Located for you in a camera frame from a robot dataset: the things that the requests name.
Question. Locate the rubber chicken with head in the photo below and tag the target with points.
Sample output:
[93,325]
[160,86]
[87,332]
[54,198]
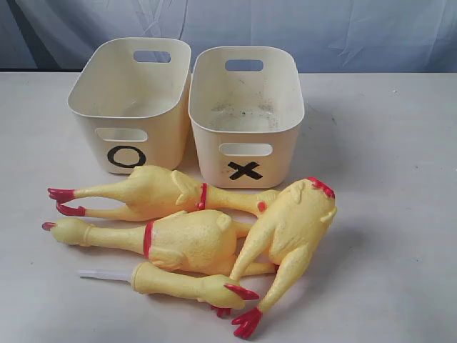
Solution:
[152,192]

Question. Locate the headless rubber chicken body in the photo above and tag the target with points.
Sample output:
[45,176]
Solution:
[288,233]

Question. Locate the detached rubber chicken head neck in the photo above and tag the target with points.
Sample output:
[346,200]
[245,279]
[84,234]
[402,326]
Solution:
[220,292]

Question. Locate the cream bin marked X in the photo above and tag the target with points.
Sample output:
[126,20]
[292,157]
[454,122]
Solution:
[246,109]

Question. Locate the cream bin marked O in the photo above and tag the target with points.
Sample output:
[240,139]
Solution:
[131,101]

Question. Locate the blue grey backdrop curtain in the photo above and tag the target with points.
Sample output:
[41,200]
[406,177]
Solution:
[322,36]

